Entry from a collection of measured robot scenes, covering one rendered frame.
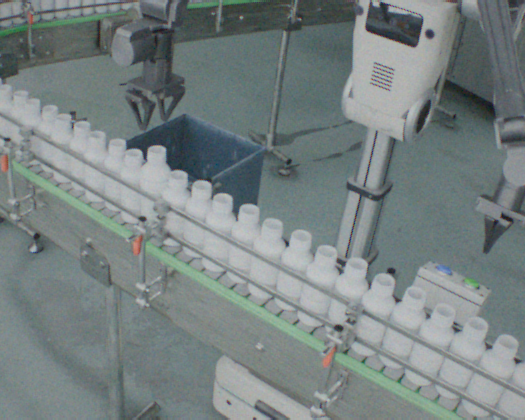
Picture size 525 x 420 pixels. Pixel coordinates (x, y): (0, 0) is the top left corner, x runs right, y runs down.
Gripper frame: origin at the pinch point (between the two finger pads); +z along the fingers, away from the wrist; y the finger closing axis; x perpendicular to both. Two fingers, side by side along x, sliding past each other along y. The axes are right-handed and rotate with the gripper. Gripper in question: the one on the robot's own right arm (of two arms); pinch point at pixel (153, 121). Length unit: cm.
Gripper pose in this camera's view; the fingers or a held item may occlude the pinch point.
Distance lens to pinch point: 132.2
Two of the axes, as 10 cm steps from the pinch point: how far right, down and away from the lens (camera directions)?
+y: -5.7, 3.8, -7.3
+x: 8.1, 4.1, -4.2
